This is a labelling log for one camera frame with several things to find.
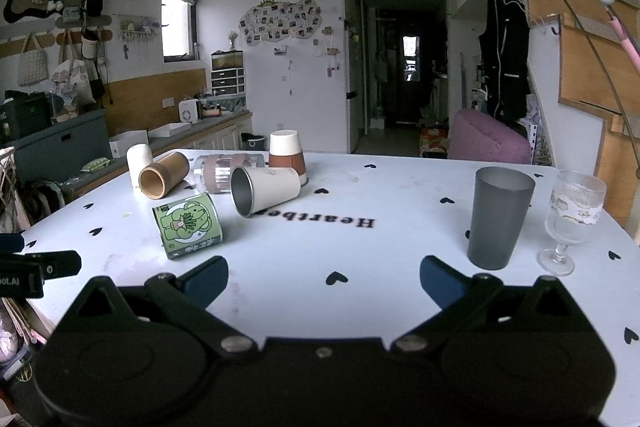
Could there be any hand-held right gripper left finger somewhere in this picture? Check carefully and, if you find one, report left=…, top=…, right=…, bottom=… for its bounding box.
left=65, top=256, right=257, bottom=359

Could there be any pink beanbag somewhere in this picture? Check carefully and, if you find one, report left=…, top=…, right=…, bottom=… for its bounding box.
left=448, top=108, right=532, bottom=166

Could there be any grey storage bench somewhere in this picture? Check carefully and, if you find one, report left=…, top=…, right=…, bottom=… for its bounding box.
left=0, top=107, right=109, bottom=188

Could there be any clear stemmed glass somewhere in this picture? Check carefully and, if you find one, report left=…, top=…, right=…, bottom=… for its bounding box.
left=537, top=170, right=608, bottom=277

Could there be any white open box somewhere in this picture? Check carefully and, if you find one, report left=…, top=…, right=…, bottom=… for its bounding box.
left=108, top=129, right=150, bottom=158

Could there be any white refrigerator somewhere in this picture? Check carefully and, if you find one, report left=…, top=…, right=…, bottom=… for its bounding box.
left=342, top=0, right=362, bottom=154

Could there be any grey tumbler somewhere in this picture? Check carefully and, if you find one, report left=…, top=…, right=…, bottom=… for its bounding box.
left=466, top=166, right=536, bottom=272

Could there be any flat white box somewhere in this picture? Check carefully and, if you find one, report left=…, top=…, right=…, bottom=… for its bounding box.
left=147, top=121, right=193, bottom=139

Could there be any printed tote bag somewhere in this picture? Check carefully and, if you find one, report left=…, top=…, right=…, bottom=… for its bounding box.
left=51, top=31, right=96, bottom=108

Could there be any green printed cup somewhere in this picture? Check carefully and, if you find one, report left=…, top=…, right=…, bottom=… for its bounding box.
left=152, top=192, right=225, bottom=261

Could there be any brown and white paper cup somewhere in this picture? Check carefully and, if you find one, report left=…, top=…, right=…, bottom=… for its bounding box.
left=268, top=129, right=309, bottom=186

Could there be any wooden staircase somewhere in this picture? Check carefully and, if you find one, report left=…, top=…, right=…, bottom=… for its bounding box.
left=497, top=0, right=640, bottom=230

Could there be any red box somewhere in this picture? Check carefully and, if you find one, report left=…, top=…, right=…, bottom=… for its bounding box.
left=418, top=126, right=450, bottom=158

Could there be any black hanging jacket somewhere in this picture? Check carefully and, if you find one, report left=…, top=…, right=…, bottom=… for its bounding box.
left=478, top=0, right=532, bottom=124

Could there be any black bag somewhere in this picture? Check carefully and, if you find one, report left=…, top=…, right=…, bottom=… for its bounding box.
left=0, top=90, right=54, bottom=144

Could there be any white drawer organizer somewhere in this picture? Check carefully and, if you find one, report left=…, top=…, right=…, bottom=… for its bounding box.
left=209, top=67, right=246, bottom=97

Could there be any cloud-shaped photo board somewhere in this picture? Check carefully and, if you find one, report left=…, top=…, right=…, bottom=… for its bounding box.
left=238, top=0, right=320, bottom=45

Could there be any small white cup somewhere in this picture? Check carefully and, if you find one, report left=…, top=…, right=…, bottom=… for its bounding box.
left=126, top=143, right=154, bottom=192

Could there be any white knit bag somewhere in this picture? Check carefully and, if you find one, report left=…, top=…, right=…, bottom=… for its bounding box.
left=17, top=34, right=50, bottom=87

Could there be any white metal cup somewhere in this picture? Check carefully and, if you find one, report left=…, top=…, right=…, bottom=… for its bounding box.
left=229, top=165, right=302, bottom=219

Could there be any small fish tank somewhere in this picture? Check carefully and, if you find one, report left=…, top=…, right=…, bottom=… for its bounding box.
left=210, top=50, right=245, bottom=72

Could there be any bamboo cup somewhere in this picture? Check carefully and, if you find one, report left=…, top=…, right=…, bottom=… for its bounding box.
left=138, top=151, right=191, bottom=200

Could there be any window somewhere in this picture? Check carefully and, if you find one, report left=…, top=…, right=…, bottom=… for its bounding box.
left=160, top=0, right=199, bottom=62

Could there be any clear cup with pink sleeve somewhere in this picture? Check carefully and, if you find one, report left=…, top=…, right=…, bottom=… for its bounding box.
left=192, top=153, right=266, bottom=196

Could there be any white counter cabinet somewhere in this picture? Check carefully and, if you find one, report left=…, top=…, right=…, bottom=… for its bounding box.
left=64, top=109, right=254, bottom=204

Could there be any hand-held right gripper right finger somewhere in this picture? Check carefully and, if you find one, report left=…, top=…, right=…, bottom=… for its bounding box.
left=392, top=256, right=596, bottom=355

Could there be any white wall rack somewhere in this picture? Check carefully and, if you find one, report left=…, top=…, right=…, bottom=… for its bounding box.
left=118, top=16, right=161, bottom=43

